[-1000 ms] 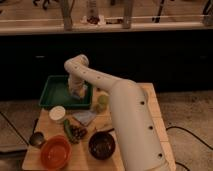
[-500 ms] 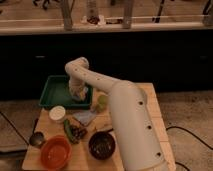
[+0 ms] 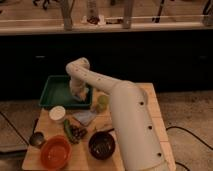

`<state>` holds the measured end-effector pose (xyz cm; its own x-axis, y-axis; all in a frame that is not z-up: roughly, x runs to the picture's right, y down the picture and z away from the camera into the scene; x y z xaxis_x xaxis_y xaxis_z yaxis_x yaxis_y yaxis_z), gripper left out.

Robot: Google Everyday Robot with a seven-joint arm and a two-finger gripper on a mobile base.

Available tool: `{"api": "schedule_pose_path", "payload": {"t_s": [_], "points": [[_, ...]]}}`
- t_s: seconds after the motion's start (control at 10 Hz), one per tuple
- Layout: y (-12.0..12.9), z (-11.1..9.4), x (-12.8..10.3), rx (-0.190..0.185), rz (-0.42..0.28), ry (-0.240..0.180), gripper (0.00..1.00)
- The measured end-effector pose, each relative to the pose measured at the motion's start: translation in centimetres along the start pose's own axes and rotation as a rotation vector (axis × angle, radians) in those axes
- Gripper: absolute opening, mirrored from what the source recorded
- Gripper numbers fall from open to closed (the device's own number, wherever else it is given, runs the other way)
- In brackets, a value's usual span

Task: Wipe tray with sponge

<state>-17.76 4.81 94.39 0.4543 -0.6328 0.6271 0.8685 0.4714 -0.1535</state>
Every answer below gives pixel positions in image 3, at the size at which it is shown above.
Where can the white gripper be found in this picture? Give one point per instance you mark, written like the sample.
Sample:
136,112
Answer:
78,89

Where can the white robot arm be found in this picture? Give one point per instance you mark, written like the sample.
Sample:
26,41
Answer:
139,145

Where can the green plastic tray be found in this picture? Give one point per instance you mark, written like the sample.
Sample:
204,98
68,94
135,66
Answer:
56,92

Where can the green cup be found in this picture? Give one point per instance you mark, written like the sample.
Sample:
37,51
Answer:
102,103

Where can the grey blue cloth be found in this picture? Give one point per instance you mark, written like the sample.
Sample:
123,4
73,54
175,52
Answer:
84,117

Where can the white small bowl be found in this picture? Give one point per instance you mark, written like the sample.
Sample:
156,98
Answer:
57,114

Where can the green cucumber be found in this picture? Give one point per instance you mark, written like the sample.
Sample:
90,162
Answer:
67,130

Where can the dark grape bunch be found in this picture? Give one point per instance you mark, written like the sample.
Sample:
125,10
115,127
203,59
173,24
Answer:
79,132

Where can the dark purple bowl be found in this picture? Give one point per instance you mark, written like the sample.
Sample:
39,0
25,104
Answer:
101,145

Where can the orange plastic bowl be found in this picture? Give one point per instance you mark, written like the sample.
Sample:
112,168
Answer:
55,153

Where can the black handled knife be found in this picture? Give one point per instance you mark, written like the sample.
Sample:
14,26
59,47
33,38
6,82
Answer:
105,128

